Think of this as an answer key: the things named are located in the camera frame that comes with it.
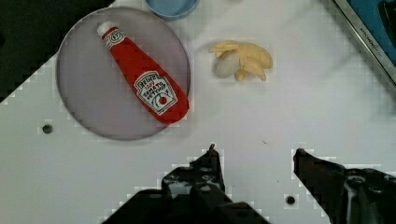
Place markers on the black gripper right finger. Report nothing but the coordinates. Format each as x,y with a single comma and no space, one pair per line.
348,196

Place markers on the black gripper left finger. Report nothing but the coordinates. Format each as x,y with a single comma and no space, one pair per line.
188,195

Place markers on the red plush ketchup bottle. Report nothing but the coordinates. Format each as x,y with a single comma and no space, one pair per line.
153,87

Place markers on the grey round plate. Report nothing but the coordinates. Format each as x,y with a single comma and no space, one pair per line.
91,85

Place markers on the steel toaster oven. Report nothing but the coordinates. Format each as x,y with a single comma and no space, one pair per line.
373,22

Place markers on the blue bowl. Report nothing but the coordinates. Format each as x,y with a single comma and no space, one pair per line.
172,9

